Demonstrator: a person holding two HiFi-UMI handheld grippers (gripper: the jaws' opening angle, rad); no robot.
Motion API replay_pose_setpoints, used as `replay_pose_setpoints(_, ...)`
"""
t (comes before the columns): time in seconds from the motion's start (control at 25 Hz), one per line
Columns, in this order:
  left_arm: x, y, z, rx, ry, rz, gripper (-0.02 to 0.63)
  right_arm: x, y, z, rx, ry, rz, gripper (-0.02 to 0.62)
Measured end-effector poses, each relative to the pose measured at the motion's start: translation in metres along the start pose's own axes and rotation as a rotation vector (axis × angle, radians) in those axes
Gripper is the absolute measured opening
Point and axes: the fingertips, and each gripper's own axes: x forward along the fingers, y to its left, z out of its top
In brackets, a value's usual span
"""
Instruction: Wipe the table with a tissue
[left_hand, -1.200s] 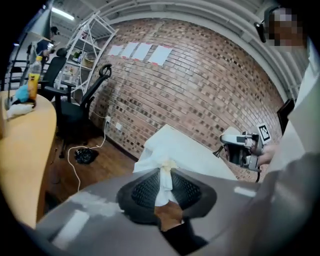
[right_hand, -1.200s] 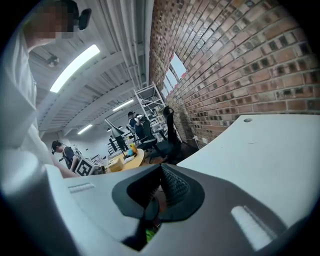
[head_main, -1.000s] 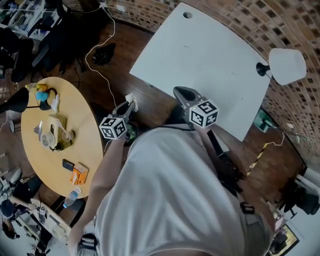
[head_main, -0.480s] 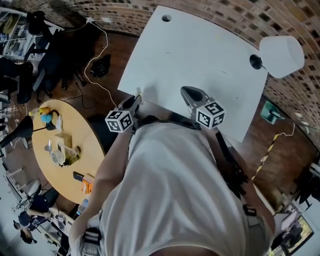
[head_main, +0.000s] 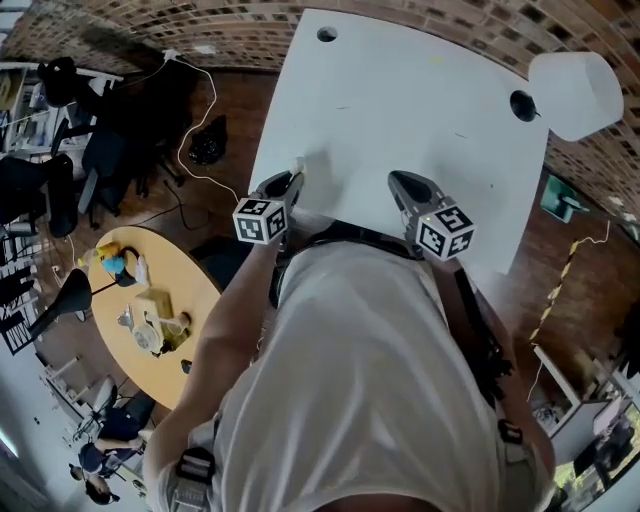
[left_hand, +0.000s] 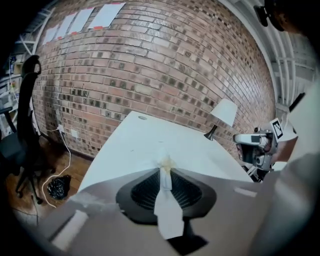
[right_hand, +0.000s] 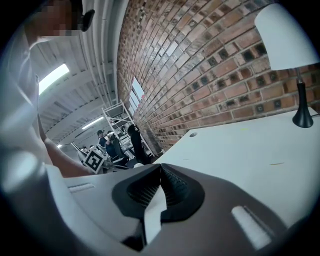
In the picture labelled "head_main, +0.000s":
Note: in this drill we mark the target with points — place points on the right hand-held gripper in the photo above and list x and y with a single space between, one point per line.
445 232

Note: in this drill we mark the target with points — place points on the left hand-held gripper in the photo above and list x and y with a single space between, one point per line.
257 222

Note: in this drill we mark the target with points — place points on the person's right forearm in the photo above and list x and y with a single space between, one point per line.
487 300

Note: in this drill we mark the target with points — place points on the person's left forearm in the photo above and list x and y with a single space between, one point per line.
235 300

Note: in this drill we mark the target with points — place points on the white rectangular table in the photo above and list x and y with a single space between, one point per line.
400 110

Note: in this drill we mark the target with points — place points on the black plastic bag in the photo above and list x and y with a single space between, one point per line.
207 142

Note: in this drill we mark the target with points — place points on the dark grey chair seat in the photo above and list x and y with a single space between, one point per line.
222 265

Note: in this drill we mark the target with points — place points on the green dustpan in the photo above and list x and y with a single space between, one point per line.
555 197

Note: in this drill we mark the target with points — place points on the round wooden table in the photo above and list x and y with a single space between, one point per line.
200 310

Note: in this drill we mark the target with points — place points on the yellow black hazard tape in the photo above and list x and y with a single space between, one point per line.
564 270

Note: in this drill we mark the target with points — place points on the paper cup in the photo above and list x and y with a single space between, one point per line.
183 321

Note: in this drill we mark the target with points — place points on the grey back office chair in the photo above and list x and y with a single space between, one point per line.
102 160

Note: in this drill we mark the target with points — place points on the white shade table lamp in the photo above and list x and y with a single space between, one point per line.
575 95

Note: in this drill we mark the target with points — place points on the person's white shirt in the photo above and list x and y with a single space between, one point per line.
360 375

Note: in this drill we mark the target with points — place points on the blue cloth item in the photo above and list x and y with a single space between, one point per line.
113 266

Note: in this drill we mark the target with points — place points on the dark glass bottle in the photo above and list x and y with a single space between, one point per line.
174 341

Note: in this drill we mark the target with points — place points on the blue and yellow toy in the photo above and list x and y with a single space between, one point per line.
100 252

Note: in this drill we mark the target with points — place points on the small white fan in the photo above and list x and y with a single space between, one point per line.
146 337

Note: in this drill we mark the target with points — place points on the black desk lamp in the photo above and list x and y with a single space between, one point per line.
65 300

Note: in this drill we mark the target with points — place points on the black office chair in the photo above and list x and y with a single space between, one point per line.
35 190

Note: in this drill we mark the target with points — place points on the grey partition panel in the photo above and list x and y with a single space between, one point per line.
580 420

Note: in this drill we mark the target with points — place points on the black slatted chair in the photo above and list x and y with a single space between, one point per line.
17 335

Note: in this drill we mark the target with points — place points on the white wall plug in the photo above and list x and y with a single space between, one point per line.
171 55

